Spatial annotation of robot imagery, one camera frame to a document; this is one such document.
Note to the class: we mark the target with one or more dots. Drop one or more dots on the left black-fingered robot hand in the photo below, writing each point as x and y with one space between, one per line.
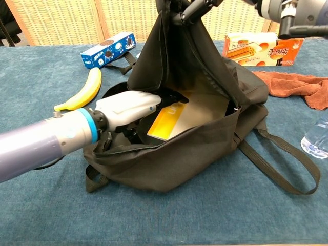
128 107

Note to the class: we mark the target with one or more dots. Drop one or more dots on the right black-fingered robot hand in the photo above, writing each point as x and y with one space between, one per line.
191 10

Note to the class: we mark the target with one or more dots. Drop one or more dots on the yellow and white book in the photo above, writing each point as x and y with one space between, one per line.
169 120

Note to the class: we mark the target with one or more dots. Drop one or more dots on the black fabric backpack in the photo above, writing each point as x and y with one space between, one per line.
179 159

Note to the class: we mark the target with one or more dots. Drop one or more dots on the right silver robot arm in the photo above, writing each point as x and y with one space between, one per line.
297 12

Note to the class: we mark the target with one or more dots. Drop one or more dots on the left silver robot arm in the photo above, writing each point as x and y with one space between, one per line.
43 143

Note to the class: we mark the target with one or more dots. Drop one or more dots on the clear plastic water bottle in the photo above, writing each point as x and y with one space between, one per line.
317 141

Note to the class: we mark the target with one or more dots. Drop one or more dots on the yellow banana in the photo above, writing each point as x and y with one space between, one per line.
84 94

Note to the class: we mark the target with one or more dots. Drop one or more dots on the blue cookie box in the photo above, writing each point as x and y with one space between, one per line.
107 51

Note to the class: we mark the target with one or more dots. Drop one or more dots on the orange snack box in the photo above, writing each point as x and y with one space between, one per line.
258 50

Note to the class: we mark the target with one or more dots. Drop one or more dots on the woven folding screen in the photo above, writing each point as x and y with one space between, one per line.
64 23

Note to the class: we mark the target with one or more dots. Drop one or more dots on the blue table mat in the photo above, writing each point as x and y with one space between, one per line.
179 217

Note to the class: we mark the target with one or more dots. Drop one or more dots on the brown towel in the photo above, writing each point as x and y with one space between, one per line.
289 85

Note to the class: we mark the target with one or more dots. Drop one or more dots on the black tripod stand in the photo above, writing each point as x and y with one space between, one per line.
7 25

